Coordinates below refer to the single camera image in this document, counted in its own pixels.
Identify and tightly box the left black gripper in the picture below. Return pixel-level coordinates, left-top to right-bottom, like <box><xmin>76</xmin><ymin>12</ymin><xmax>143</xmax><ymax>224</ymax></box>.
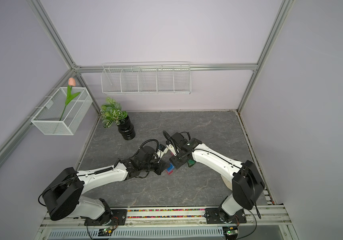
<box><xmin>141</xmin><ymin>158</ymin><xmax>169</xmax><ymax>176</ymax></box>

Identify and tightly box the green long lego brick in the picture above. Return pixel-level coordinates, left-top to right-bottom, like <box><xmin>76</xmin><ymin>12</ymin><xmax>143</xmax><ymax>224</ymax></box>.
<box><xmin>187</xmin><ymin>160</ymin><xmax>196</xmax><ymax>168</ymax></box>

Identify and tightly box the blue long lego brick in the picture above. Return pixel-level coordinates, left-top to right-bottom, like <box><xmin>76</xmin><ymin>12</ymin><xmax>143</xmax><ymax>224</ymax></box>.
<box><xmin>166</xmin><ymin>164</ymin><xmax>175</xmax><ymax>172</ymax></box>

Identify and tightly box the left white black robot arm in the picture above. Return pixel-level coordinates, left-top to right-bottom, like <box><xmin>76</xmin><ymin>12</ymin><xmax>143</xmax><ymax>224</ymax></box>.
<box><xmin>40</xmin><ymin>145</ymin><xmax>167</xmax><ymax>226</ymax></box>

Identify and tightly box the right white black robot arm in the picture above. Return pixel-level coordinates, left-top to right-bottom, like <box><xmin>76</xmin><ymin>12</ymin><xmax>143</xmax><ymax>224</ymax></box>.
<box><xmin>162</xmin><ymin>131</ymin><xmax>266</xmax><ymax>221</ymax></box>

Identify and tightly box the green potted plant black pot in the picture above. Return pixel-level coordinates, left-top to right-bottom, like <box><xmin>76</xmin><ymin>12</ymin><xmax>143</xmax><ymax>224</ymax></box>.
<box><xmin>100</xmin><ymin>97</ymin><xmax>135</xmax><ymax>141</ymax></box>

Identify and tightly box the white mesh side basket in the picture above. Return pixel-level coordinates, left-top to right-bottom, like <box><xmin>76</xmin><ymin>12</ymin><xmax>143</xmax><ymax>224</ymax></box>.
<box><xmin>30</xmin><ymin>87</ymin><xmax>92</xmax><ymax>136</ymax></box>

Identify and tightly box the pink artificial tulip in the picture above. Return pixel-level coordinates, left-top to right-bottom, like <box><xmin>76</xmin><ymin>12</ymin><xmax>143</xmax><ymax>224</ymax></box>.
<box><xmin>59</xmin><ymin>78</ymin><xmax>80</xmax><ymax>121</ymax></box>

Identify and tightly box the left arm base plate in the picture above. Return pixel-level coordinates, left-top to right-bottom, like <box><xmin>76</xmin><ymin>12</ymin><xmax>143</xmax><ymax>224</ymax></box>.
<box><xmin>84</xmin><ymin>209</ymin><xmax>127</xmax><ymax>227</ymax></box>

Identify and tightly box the white wire wall basket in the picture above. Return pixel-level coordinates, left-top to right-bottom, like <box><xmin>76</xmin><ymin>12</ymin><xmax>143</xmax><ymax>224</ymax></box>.
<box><xmin>101</xmin><ymin>62</ymin><xmax>192</xmax><ymax>95</ymax></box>

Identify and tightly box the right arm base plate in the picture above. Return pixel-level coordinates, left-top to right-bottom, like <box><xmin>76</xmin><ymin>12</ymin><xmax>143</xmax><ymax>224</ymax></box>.
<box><xmin>204</xmin><ymin>208</ymin><xmax>247</xmax><ymax>225</ymax></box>

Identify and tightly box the aluminium front rail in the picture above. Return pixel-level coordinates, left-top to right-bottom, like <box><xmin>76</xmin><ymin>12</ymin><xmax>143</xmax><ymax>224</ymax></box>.
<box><xmin>35</xmin><ymin>205</ymin><xmax>298</xmax><ymax>240</ymax></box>

